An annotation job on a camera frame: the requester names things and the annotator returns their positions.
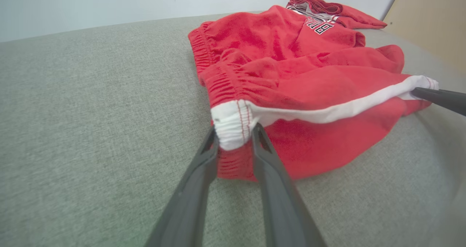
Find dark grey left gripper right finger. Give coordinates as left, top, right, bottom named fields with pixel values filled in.
left=251, top=122, right=327, bottom=247

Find red shorts with white stripes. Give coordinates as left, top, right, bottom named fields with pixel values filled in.
left=187, top=5, right=439, bottom=182

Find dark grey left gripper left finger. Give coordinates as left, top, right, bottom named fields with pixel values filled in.
left=145, top=127, right=220, bottom=247

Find grey fabric sofa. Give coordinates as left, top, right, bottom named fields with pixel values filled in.
left=0, top=10, right=466, bottom=247

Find beige wooden panel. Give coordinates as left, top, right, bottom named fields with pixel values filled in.
left=382, top=0, right=466, bottom=75

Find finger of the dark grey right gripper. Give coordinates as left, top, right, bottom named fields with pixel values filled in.
left=411, top=87, right=466, bottom=117

